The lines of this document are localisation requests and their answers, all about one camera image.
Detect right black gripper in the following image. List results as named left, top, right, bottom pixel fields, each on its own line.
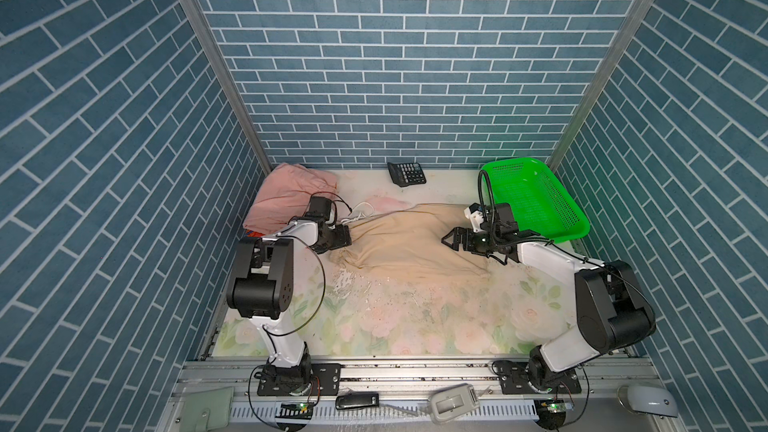
left=442, top=225, right=501, bottom=256

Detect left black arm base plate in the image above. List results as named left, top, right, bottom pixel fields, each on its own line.
left=256, top=363, right=342, bottom=397

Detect green plastic basket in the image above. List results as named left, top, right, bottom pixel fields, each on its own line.
left=481, top=158, right=590, bottom=243

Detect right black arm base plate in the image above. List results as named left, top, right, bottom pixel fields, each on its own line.
left=490, top=360, right=582, bottom=395

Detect pink shorts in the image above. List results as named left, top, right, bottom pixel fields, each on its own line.
left=243, top=163, right=338, bottom=235

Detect rainbow striped shorts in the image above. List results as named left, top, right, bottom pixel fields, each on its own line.
left=245, top=229, right=264, bottom=238

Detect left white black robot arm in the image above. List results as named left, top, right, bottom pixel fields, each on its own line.
left=225, top=218, right=351, bottom=377

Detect grey plastic clip device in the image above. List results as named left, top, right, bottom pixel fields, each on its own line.
left=427, top=383, right=479, bottom=424

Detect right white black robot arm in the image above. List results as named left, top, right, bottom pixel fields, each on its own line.
left=441, top=203, right=656, bottom=382

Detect beige shorts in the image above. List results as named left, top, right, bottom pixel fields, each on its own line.
left=329, top=204, right=490, bottom=283

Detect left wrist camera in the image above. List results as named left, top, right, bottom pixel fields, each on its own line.
left=304, top=195, right=337, bottom=223

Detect white slotted cable duct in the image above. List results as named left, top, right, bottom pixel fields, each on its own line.
left=230, top=400, right=539, bottom=425

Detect pale green plastic plate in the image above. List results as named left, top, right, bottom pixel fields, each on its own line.
left=179, top=387, right=234, bottom=432

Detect green circuit board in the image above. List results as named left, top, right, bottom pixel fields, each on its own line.
left=275, top=403, right=315, bottom=422
left=534, top=399, right=569, bottom=417

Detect right green circuit board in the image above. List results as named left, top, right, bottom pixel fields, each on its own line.
left=534, top=399, right=569, bottom=417

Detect left green circuit board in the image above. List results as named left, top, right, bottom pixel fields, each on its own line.
left=275, top=403, right=315, bottom=422

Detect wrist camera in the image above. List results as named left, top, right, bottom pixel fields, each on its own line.
left=304, top=195, right=337, bottom=223
left=464, top=203, right=486, bottom=233

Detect white computer mouse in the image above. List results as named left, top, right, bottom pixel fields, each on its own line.
left=617, top=384, right=679, bottom=417

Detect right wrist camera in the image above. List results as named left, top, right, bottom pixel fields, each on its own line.
left=464, top=203, right=486, bottom=233

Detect black calculator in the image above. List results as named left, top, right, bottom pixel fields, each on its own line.
left=387, top=162, right=427, bottom=188

